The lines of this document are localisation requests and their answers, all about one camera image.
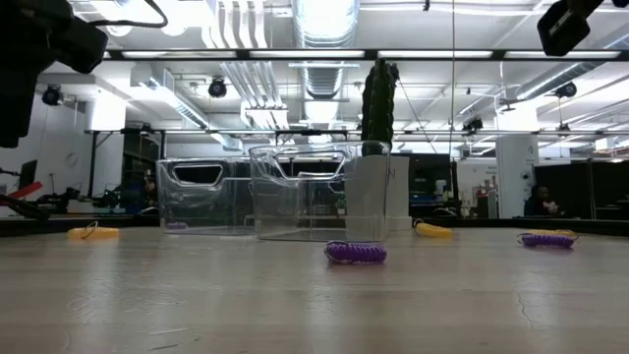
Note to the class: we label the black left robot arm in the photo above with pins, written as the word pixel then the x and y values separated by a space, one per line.
pixel 19 74

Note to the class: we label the black ceiling spotlight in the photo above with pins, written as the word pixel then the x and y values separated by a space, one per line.
pixel 217 88
pixel 566 90
pixel 51 95

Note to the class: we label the black monitor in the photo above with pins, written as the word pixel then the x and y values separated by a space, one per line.
pixel 28 173

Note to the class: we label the red object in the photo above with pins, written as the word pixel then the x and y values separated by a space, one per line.
pixel 27 189

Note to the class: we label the white pillar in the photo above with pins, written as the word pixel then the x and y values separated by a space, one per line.
pixel 516 177

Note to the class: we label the person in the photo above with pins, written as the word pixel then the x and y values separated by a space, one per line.
pixel 540 196
pixel 150 189

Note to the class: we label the black overhead beam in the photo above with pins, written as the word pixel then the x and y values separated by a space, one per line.
pixel 371 54

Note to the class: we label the green cactus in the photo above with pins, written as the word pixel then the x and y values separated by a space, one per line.
pixel 378 108

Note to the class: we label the clear plastic bin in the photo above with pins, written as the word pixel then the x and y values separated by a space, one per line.
pixel 295 206
pixel 206 206

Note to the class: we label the white hexagonal plant pot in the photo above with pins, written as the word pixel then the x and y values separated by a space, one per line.
pixel 400 196

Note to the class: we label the silver ventilation duct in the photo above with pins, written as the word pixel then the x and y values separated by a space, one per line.
pixel 324 78

